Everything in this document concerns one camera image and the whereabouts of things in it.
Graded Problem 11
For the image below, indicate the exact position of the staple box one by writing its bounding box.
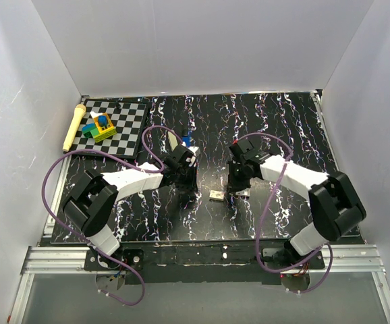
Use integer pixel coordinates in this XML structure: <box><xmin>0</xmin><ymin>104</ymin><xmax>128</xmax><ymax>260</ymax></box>
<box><xmin>235</xmin><ymin>189</ymin><xmax>250</xmax><ymax>197</ymax></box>

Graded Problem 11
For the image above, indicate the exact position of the staple box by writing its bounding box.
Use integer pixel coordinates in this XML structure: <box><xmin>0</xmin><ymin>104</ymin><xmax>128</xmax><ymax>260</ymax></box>
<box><xmin>209</xmin><ymin>190</ymin><xmax>225</xmax><ymax>201</ymax></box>

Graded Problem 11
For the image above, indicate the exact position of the white cream stapler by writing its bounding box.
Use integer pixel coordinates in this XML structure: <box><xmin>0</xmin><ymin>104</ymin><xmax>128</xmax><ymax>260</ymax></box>
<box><xmin>167</xmin><ymin>132</ymin><xmax>180</xmax><ymax>151</ymax></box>

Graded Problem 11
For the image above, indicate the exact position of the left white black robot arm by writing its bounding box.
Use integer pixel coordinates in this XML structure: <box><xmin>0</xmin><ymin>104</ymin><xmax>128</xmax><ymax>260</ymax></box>
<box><xmin>61</xmin><ymin>144</ymin><xmax>199</xmax><ymax>270</ymax></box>

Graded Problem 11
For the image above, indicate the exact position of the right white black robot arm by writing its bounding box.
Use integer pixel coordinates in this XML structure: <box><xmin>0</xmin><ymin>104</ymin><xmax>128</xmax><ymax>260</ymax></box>
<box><xmin>228</xmin><ymin>139</ymin><xmax>366</xmax><ymax>269</ymax></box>

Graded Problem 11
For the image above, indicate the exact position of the black white checkerboard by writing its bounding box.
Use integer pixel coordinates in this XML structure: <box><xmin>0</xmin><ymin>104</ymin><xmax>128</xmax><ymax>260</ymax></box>
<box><xmin>63</xmin><ymin>99</ymin><xmax>148</xmax><ymax>159</ymax></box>

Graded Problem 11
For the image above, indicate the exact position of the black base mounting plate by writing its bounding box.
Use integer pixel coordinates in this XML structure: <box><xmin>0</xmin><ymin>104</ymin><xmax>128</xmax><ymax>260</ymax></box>
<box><xmin>84</xmin><ymin>239</ymin><xmax>326</xmax><ymax>286</ymax></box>

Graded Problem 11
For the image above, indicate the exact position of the colourful toy block assembly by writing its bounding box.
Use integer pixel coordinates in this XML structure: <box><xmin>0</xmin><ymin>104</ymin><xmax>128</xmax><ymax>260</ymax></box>
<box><xmin>82</xmin><ymin>113</ymin><xmax>117</xmax><ymax>143</ymax></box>

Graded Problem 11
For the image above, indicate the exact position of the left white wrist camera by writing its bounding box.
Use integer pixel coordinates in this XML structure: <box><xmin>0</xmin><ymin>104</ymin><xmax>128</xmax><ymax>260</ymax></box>
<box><xmin>186</xmin><ymin>146</ymin><xmax>200</xmax><ymax>167</ymax></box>

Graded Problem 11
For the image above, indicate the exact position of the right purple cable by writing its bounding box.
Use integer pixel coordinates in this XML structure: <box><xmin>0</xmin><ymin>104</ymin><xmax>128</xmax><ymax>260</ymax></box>
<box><xmin>237</xmin><ymin>132</ymin><xmax>333</xmax><ymax>293</ymax></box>

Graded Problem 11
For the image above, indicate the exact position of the purple cable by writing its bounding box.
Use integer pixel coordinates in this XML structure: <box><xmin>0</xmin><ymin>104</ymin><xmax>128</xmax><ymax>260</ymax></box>
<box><xmin>41</xmin><ymin>125</ymin><xmax>186</xmax><ymax>306</ymax></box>
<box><xmin>237</xmin><ymin>132</ymin><xmax>333</xmax><ymax>293</ymax></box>

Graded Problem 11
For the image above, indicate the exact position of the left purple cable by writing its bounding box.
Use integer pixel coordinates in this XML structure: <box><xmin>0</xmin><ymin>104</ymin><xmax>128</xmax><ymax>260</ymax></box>
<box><xmin>41</xmin><ymin>125</ymin><xmax>186</xmax><ymax>306</ymax></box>

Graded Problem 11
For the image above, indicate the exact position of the aluminium frame rail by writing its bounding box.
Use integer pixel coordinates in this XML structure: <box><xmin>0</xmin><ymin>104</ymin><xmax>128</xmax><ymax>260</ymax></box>
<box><xmin>7</xmin><ymin>246</ymin><xmax>98</xmax><ymax>324</ymax></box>

